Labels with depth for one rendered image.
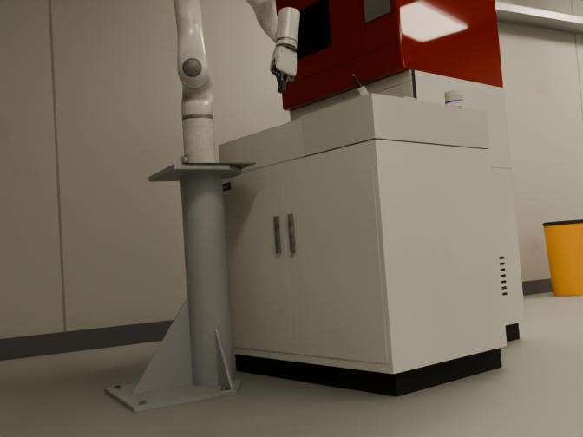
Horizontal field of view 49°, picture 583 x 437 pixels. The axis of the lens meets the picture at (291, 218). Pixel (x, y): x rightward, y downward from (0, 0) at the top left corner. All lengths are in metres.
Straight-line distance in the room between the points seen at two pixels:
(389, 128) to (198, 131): 0.76
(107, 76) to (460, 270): 2.72
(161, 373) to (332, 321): 0.67
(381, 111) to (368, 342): 0.74
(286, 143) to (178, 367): 0.92
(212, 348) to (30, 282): 1.83
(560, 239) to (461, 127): 3.36
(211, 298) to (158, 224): 1.84
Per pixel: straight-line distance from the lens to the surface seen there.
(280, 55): 2.54
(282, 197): 2.41
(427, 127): 2.29
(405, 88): 2.85
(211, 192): 2.44
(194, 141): 2.48
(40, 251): 4.06
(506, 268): 3.21
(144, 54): 4.42
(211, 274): 2.42
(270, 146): 2.48
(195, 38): 2.57
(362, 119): 2.13
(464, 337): 2.36
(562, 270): 5.73
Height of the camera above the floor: 0.46
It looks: 4 degrees up
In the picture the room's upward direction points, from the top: 4 degrees counter-clockwise
